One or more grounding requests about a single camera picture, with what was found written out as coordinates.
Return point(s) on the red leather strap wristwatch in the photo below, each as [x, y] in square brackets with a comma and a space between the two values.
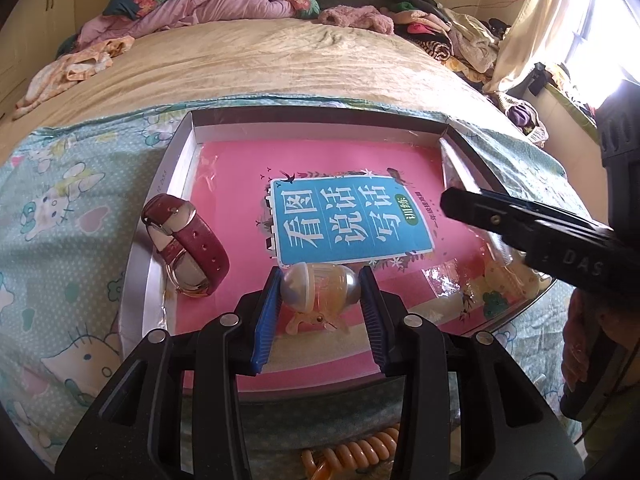
[187, 244]

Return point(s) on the Hello Kitty blue sheet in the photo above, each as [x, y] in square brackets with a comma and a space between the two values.
[69, 198]

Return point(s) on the peach clothing on bed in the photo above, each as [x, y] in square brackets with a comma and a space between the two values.
[69, 70]

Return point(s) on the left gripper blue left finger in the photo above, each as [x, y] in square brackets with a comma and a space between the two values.
[265, 320]

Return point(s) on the cream wardrobe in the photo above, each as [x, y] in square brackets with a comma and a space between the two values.
[30, 38]

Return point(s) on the cream curtain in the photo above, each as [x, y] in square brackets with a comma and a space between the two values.
[542, 32]

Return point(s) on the person's right hand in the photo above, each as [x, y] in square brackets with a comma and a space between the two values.
[581, 327]

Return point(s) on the cream hair comb clip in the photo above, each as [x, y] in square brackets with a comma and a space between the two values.
[514, 281]

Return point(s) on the purple quilt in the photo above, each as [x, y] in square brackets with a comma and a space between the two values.
[179, 13]

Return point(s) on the pile of clothes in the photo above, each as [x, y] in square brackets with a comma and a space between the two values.
[464, 44]

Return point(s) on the beige bed blanket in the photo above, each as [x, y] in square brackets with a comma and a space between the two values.
[237, 58]

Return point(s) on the basket of clothes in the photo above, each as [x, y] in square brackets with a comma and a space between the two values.
[523, 116]

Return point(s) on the shallow cardboard box tray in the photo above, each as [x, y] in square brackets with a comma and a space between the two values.
[316, 359]

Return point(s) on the pink fuzzy garment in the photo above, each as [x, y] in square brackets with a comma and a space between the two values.
[364, 17]

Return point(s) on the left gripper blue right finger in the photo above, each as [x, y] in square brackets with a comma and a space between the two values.
[375, 317]

